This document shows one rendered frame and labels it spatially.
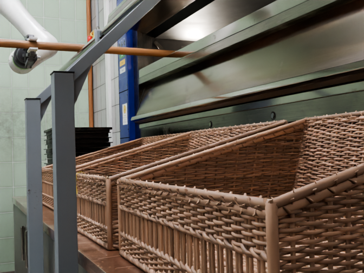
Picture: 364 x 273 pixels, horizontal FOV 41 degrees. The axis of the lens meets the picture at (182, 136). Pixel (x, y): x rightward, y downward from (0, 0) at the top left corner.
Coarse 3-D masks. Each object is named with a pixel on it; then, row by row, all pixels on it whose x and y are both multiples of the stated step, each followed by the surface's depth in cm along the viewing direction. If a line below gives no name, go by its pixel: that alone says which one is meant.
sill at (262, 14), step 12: (276, 0) 129; (288, 0) 124; (300, 0) 120; (252, 12) 140; (264, 12) 134; (276, 12) 129; (240, 24) 146; (252, 24) 140; (216, 36) 160; (228, 36) 153; (192, 48) 176; (168, 60) 197; (144, 72) 224
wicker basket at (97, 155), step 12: (120, 144) 220; (132, 144) 222; (144, 144) 219; (84, 156) 212; (96, 156) 215; (108, 156) 217; (48, 168) 186; (48, 180) 188; (48, 192) 188; (48, 204) 188
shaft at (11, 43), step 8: (0, 40) 174; (8, 40) 175; (16, 40) 177; (24, 48) 179; (40, 48) 181; (48, 48) 182; (56, 48) 183; (64, 48) 184; (72, 48) 185; (80, 48) 187; (112, 48) 192; (120, 48) 194; (128, 48) 195; (136, 48) 197; (160, 56) 202
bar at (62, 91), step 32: (160, 0) 108; (96, 32) 151; (64, 64) 204; (64, 96) 98; (32, 128) 141; (64, 128) 97; (32, 160) 141; (64, 160) 97; (32, 192) 140; (64, 192) 97; (32, 224) 140; (64, 224) 97; (32, 256) 140; (64, 256) 96
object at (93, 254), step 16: (16, 208) 230; (48, 208) 186; (16, 224) 231; (48, 224) 142; (16, 240) 233; (48, 240) 143; (80, 240) 114; (16, 256) 234; (48, 256) 143; (80, 256) 100; (96, 256) 96; (112, 256) 95; (16, 272) 235; (48, 272) 143; (80, 272) 103; (96, 272) 88; (112, 272) 82; (128, 272) 82; (144, 272) 81
